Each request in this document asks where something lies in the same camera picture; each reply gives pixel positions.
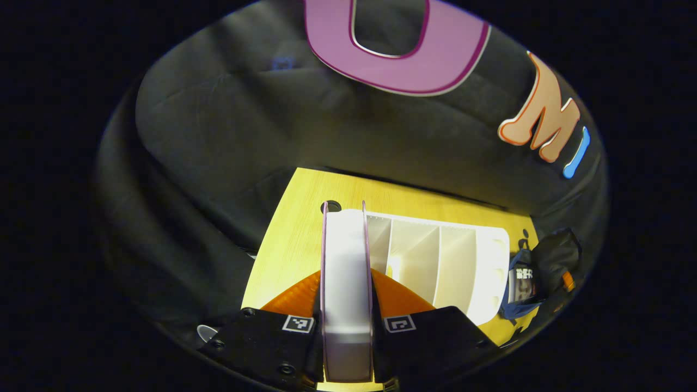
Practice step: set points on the white bookshelf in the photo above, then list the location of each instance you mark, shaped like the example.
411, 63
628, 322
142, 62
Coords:
463, 261

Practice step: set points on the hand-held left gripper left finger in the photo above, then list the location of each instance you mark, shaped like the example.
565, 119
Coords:
261, 345

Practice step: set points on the blue schoolbag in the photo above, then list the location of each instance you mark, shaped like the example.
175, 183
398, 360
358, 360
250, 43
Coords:
555, 256

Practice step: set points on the purple cover book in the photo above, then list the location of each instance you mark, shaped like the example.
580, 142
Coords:
347, 283

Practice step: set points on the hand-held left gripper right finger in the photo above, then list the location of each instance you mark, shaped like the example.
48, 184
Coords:
430, 340

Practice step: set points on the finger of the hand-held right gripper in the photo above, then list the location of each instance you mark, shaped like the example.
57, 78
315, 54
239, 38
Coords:
568, 281

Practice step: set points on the black backdrop cloth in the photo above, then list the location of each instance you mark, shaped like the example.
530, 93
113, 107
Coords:
218, 136

